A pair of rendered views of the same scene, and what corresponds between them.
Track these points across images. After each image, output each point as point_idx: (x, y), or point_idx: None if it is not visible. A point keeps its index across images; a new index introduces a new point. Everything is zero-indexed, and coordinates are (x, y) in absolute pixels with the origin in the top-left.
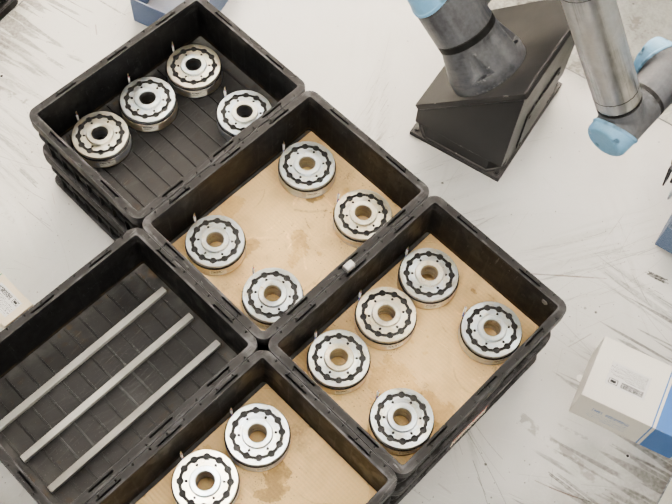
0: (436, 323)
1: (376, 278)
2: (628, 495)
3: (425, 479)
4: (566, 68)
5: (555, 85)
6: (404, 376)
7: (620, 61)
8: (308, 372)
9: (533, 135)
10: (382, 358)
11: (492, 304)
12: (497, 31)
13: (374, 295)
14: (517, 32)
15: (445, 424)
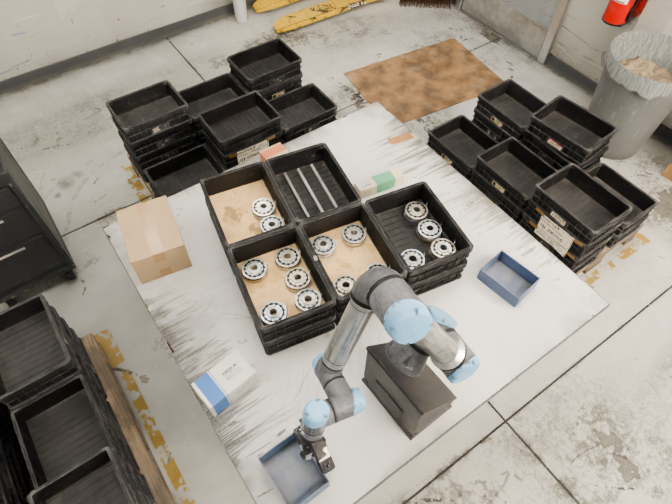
0: (288, 299)
1: (318, 286)
2: (194, 366)
3: (241, 295)
4: (421, 449)
5: (405, 427)
6: (272, 280)
7: (334, 336)
8: None
9: (382, 410)
10: (283, 276)
11: (283, 317)
12: (409, 350)
13: (307, 277)
14: (421, 383)
15: (237, 267)
